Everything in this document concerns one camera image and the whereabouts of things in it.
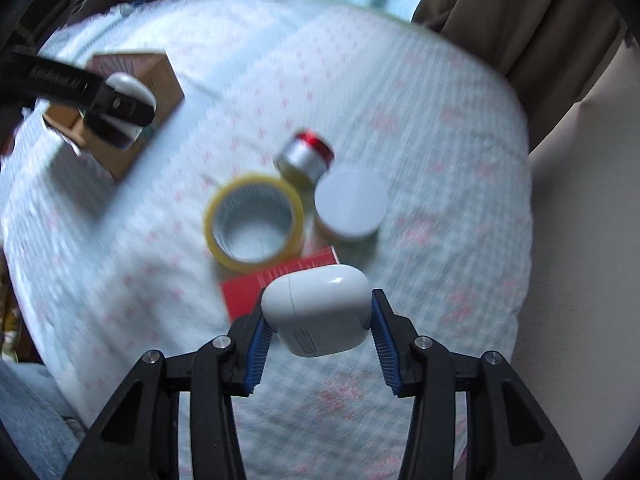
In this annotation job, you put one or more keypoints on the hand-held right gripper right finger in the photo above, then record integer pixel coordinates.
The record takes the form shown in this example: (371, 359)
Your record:
(384, 340)

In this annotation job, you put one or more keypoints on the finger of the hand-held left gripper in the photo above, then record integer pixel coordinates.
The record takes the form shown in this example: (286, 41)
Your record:
(122, 107)

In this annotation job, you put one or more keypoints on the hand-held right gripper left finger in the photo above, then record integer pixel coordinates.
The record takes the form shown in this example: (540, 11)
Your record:
(256, 350)

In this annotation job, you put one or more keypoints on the white oval object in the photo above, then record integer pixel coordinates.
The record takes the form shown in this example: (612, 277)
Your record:
(131, 86)

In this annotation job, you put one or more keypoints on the brown cardboard box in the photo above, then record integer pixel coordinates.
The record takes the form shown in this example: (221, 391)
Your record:
(162, 82)

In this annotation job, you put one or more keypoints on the white earbuds case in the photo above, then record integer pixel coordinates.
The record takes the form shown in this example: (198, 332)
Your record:
(315, 305)

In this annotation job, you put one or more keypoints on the red flat box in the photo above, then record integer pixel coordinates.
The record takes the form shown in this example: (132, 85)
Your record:
(250, 290)

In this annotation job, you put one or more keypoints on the yellow tape roll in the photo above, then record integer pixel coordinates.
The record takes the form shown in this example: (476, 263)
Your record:
(220, 240)

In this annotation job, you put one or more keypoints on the round jar with white lid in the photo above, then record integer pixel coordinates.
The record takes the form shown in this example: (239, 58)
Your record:
(350, 197)

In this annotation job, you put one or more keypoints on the silver can with red rim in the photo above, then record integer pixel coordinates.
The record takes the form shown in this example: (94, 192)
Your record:
(302, 157)

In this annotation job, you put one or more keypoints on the white patterned blanket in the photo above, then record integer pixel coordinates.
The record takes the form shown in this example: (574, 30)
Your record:
(400, 110)

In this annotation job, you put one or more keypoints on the grey cloth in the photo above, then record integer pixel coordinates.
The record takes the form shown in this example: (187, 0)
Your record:
(30, 420)

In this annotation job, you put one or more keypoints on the brown curtain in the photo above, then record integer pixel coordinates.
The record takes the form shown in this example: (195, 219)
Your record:
(525, 20)

